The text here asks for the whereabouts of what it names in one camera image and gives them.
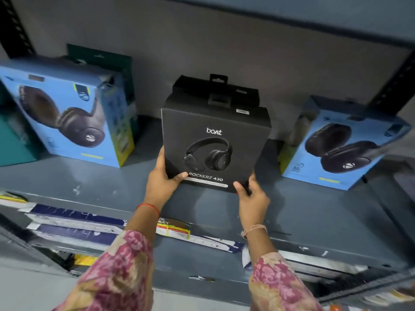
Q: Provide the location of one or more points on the blue headphone box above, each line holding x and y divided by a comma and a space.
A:
65, 93
308, 171

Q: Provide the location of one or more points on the person's left hand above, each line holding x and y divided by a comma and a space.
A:
159, 187

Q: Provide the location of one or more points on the navy white power strip box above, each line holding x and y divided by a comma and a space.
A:
74, 215
308, 260
71, 234
214, 242

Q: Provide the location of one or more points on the orange white packets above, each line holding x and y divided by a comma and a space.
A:
392, 297

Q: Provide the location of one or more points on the grey metal shelf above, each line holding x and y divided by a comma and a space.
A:
308, 217

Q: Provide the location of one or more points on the black perforated upright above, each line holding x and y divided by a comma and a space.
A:
395, 84
13, 29

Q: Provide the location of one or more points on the yellow packet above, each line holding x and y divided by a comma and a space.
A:
84, 260

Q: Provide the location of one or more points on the person's right forearm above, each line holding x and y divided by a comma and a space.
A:
259, 246

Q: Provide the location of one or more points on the red thread wristband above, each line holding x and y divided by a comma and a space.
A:
150, 206

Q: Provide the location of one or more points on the grey perforated upright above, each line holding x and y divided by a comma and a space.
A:
55, 259
366, 286

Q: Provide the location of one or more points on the person's right hand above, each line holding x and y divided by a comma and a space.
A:
254, 207

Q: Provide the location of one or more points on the person's left forearm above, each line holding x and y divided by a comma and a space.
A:
142, 223

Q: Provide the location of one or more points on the yellow red price tag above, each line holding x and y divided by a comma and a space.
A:
173, 228
11, 197

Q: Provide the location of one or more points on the grey metal shelf board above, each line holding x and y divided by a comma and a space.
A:
194, 265
324, 12

